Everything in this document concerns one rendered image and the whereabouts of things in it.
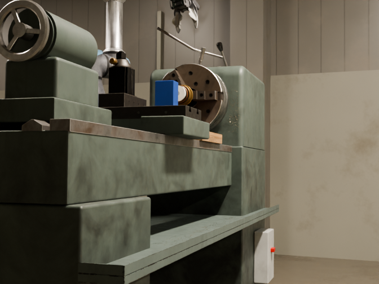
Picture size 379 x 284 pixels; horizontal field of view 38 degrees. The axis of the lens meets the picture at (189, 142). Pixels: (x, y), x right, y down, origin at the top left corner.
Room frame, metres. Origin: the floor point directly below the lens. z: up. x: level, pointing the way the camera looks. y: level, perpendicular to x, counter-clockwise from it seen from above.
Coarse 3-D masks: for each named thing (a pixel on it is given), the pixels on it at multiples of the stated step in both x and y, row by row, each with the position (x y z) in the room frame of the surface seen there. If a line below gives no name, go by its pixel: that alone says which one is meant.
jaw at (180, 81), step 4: (176, 68) 2.55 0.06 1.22; (172, 72) 2.51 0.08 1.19; (176, 72) 2.50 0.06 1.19; (172, 76) 2.51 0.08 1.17; (176, 76) 2.50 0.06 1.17; (180, 76) 2.54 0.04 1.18; (176, 80) 2.48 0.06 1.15; (180, 80) 2.49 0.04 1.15; (180, 84) 2.45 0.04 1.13; (184, 84) 2.51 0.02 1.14
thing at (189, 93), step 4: (184, 88) 2.38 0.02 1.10; (188, 88) 2.41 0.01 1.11; (188, 92) 2.40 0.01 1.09; (192, 92) 2.43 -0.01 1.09; (188, 96) 2.40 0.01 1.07; (192, 96) 2.43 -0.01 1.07; (184, 100) 2.39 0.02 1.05; (188, 100) 2.42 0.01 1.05; (180, 104) 2.43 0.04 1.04; (184, 104) 2.44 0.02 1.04
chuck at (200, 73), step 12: (168, 72) 2.56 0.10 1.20; (180, 72) 2.54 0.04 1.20; (192, 72) 2.52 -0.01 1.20; (204, 72) 2.50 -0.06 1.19; (192, 84) 2.52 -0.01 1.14; (204, 84) 2.50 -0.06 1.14; (216, 84) 2.48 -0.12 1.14; (204, 108) 2.50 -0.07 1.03; (216, 108) 2.48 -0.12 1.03; (204, 120) 2.50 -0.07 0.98
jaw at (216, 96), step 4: (196, 92) 2.43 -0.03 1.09; (200, 92) 2.44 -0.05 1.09; (204, 92) 2.44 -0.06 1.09; (208, 92) 2.45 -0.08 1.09; (212, 92) 2.45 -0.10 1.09; (216, 92) 2.46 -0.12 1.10; (220, 92) 2.48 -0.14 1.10; (196, 96) 2.43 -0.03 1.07; (200, 96) 2.45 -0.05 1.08; (204, 96) 2.44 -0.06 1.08; (208, 96) 2.45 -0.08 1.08; (212, 96) 2.45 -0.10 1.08; (216, 96) 2.46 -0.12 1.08; (220, 96) 2.48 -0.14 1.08; (196, 100) 2.48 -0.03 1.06; (200, 100) 2.48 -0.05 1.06; (204, 100) 2.49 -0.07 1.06; (208, 100) 2.49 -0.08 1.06; (212, 100) 2.49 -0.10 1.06
